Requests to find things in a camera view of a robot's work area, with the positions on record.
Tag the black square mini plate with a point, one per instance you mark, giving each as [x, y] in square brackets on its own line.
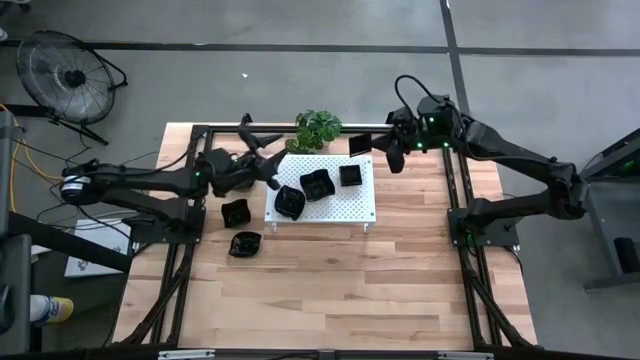
[360, 145]
[350, 176]

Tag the black aluminium table frame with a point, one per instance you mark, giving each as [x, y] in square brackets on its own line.
[365, 129]

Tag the white perforated shelf riser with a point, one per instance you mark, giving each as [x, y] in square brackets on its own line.
[340, 205]

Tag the black metal beam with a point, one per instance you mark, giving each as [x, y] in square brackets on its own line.
[65, 240]

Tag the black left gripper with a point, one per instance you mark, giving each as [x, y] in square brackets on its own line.
[237, 172]

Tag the black floor fan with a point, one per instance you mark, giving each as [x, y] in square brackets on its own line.
[75, 77]

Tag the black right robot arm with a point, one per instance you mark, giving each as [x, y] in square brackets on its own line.
[515, 160]

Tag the silver metal bracket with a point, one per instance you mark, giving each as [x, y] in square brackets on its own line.
[465, 356]
[185, 354]

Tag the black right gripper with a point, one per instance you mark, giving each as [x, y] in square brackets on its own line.
[407, 130]

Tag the dark grey cabinet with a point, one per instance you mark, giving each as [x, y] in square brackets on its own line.
[12, 280]

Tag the black metal stand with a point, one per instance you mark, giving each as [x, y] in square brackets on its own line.
[605, 165]

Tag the black wavy-edged mini plate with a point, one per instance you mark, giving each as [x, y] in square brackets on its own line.
[236, 214]
[289, 202]
[245, 245]
[317, 185]

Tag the green plant in white pot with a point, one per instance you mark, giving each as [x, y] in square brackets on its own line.
[312, 131]

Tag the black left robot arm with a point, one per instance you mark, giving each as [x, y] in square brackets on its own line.
[130, 177]

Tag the white cardboard box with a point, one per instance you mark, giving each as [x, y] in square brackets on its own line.
[95, 260]

